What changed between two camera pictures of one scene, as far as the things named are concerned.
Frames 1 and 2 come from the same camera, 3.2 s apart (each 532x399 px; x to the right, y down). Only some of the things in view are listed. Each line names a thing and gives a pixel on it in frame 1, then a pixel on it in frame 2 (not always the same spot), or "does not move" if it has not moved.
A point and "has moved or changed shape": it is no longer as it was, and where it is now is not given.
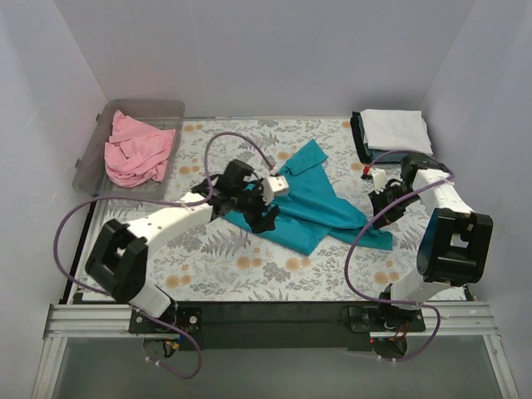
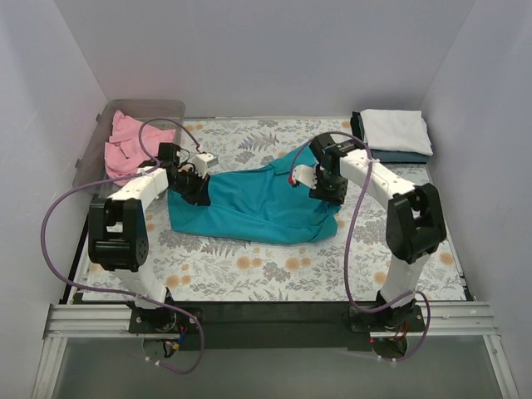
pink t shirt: x=136 y=155 does not move
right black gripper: x=382 y=204 to x=329 y=195
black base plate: x=279 y=327 does not move
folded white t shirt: x=396 y=130 does not move
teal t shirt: x=312 y=209 has moved or changed shape
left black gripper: x=258 y=204 to x=199 y=189
